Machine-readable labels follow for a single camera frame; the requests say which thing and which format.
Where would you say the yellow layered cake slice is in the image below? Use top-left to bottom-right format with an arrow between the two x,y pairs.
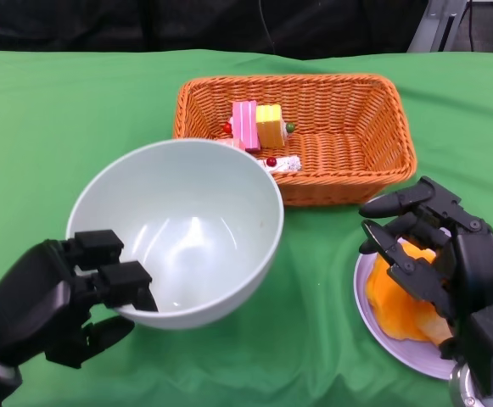
255,104 -> 288,149

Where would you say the white round plate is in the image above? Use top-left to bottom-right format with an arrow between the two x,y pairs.
353,241 -> 493,381

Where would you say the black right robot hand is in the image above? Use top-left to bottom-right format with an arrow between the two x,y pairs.
358,176 -> 493,395

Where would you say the small orange striped bread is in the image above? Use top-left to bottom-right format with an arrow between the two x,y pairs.
364,239 -> 451,343

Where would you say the pink layered cake slice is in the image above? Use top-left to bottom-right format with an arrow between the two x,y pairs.
232,100 -> 261,153

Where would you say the grey-green round bowl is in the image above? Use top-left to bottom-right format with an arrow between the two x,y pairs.
65,138 -> 285,331

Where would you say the orange wicker basket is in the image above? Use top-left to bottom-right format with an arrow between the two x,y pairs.
172,74 -> 418,208

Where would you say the dark chocolate cake piece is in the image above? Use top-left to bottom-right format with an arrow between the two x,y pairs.
256,155 -> 303,175

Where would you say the thin black cable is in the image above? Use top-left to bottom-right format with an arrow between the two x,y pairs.
467,10 -> 479,54

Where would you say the green tablecloth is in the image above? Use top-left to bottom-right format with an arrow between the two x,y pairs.
0,49 -> 493,407

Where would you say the black backdrop cloth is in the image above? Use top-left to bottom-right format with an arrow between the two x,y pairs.
0,0 -> 493,64

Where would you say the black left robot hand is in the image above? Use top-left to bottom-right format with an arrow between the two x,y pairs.
0,229 -> 160,370

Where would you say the silver metal stand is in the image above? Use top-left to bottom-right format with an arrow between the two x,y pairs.
406,0 -> 472,54

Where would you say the salmon layered cake slice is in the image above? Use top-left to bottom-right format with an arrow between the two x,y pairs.
220,137 -> 247,152

